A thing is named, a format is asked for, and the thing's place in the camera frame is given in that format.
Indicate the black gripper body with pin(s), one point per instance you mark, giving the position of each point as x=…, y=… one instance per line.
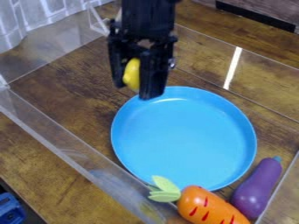
x=146, y=20

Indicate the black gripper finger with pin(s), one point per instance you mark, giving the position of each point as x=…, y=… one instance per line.
x=120, y=56
x=156, y=64

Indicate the yellow toy lemon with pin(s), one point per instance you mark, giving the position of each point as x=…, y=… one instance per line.
x=132, y=77

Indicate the blue round tray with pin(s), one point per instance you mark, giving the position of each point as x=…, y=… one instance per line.
x=190, y=136

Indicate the white curtain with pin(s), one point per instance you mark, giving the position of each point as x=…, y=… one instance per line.
x=26, y=15

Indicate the orange toy carrot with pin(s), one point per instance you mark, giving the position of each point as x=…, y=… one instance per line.
x=198, y=205

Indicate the purple toy eggplant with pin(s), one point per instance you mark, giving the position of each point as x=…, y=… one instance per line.
x=253, y=194

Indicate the blue object at corner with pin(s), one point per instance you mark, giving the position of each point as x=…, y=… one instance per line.
x=11, y=210

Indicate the clear acrylic enclosure wall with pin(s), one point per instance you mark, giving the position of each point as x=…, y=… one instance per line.
x=58, y=103

